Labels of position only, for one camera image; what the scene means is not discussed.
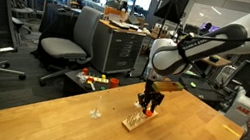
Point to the wooden base with clear pegs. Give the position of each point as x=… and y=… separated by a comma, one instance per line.
x=138, y=121

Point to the orange cup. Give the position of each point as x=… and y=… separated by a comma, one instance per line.
x=114, y=82

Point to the white ABB robot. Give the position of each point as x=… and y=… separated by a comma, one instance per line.
x=242, y=107

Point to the yellow tape strip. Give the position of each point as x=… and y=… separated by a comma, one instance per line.
x=231, y=130

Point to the red white toy mushroom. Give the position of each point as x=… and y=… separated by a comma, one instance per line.
x=90, y=81

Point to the laptop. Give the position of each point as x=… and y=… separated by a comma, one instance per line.
x=120, y=24

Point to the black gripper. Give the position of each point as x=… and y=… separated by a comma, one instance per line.
x=151, y=92

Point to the orange disk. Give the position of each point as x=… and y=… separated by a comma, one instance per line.
x=149, y=113

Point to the small green object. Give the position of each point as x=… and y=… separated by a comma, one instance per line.
x=193, y=84

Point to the colourful toy board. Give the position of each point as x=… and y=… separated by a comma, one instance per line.
x=99, y=80

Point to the yellow toy block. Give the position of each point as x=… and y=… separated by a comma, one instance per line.
x=103, y=76

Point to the grey office chair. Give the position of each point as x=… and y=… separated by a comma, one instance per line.
x=68, y=47

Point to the cardboard box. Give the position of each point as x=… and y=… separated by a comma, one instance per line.
x=114, y=12

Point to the small colourful toy pieces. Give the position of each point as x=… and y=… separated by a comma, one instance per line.
x=73, y=87

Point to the red toy block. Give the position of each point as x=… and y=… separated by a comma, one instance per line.
x=85, y=70

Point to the grey drawer cabinet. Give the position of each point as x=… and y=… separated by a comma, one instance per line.
x=116, y=50

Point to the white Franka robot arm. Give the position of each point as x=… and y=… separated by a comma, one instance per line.
x=202, y=48

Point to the small wooden desk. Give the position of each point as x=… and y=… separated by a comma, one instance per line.
x=215, y=62

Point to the black softbox light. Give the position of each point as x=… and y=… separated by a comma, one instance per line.
x=172, y=6

